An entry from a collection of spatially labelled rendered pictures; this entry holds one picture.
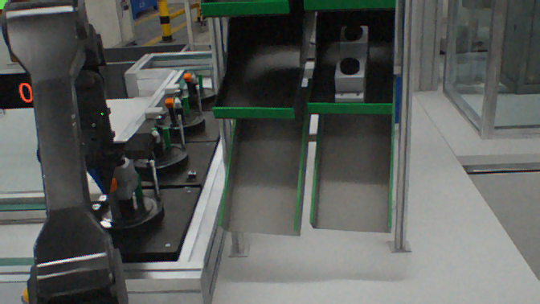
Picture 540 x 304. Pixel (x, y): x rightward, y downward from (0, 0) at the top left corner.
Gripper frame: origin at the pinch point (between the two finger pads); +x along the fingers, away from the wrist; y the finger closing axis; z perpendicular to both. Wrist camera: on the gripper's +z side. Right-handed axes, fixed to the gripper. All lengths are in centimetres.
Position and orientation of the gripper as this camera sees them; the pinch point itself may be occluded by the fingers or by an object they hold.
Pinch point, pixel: (103, 175)
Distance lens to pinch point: 94.3
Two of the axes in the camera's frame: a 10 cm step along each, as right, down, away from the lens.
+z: -0.4, 4.0, -9.1
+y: 10.0, -0.4, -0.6
